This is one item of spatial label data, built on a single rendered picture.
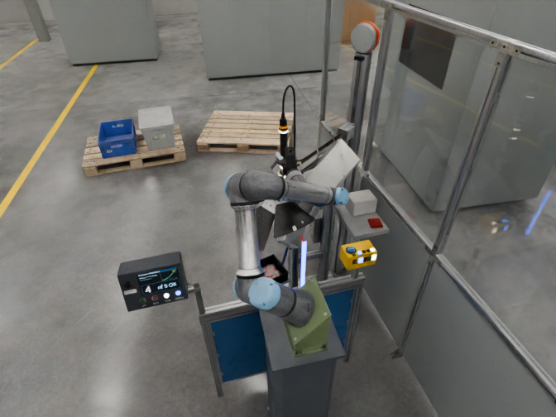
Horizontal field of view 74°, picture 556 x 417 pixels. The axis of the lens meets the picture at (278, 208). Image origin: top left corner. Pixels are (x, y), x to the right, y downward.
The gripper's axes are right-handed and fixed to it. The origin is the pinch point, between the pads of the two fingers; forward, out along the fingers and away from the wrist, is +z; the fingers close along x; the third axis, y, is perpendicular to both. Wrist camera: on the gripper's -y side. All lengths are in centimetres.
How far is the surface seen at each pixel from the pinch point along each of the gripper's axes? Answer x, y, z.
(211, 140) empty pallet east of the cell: -18, 136, 281
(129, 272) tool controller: -78, 20, -42
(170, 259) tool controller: -61, 22, -38
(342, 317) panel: 25, 96, -40
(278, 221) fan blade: -7.7, 29.5, -18.4
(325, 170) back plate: 30.5, 26.1, 14.0
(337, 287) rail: 18, 64, -42
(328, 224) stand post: 32, 62, 5
